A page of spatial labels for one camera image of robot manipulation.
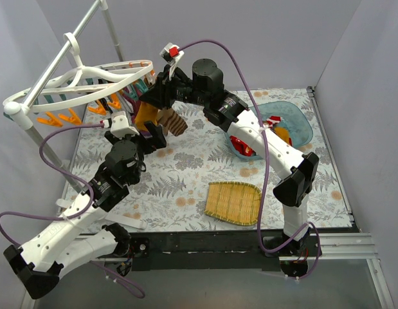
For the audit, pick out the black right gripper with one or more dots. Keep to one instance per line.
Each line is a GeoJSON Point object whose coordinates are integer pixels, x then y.
{"type": "Point", "coordinates": [161, 91]}

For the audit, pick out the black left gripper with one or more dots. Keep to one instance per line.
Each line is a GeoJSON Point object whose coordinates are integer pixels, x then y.
{"type": "Point", "coordinates": [148, 140]}

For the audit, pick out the brown olive sock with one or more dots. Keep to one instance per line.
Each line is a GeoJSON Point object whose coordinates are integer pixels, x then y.
{"type": "Point", "coordinates": [171, 122]}

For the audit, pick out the mustard yellow sock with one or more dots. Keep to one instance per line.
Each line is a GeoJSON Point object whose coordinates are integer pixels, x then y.
{"type": "Point", "coordinates": [146, 113]}

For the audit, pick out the red white patterned sock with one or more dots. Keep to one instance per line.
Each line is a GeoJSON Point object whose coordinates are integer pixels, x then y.
{"type": "Point", "coordinates": [240, 148]}

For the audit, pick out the red white striped sock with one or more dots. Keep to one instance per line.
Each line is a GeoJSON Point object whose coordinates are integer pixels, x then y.
{"type": "Point", "coordinates": [272, 121]}

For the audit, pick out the white round clip hanger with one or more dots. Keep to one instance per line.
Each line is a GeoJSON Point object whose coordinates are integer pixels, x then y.
{"type": "Point", "coordinates": [84, 83]}

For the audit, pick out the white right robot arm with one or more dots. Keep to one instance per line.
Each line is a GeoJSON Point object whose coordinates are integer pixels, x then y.
{"type": "Point", "coordinates": [225, 110]}

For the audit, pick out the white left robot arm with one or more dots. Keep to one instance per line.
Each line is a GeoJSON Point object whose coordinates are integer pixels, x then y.
{"type": "Point", "coordinates": [41, 262]}

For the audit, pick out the purple striped sock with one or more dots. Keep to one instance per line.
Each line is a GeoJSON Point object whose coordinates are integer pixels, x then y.
{"type": "Point", "coordinates": [135, 104]}

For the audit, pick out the floral patterned table mat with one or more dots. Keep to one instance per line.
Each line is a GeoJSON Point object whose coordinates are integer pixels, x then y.
{"type": "Point", "coordinates": [172, 192]}

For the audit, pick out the woven bamboo tray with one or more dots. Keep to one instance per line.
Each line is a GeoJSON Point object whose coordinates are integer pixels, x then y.
{"type": "Point", "coordinates": [237, 203]}

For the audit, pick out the blue transparent plastic basin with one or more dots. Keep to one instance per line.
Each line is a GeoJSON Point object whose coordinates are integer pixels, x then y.
{"type": "Point", "coordinates": [294, 128]}

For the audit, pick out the white drying rack stand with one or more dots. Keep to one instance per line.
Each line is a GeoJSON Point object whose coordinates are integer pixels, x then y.
{"type": "Point", "coordinates": [62, 63]}

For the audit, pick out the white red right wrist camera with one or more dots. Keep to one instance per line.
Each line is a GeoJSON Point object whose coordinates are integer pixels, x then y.
{"type": "Point", "coordinates": [172, 55]}

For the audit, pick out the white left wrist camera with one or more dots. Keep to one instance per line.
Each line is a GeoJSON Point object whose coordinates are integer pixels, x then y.
{"type": "Point", "coordinates": [122, 125]}

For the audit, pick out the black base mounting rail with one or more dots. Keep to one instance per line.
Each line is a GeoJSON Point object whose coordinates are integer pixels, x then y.
{"type": "Point", "coordinates": [216, 250]}

